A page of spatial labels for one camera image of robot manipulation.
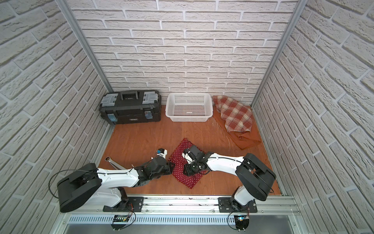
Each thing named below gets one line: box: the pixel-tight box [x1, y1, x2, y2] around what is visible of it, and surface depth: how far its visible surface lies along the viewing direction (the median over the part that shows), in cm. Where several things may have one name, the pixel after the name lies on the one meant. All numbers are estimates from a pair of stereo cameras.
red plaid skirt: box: [212, 95, 253, 133], surface depth 109 cm
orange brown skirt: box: [213, 105, 262, 150], surface depth 100 cm
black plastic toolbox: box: [98, 90, 162, 125], surface depth 100 cm
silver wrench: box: [104, 156, 128, 171], surface depth 89 cm
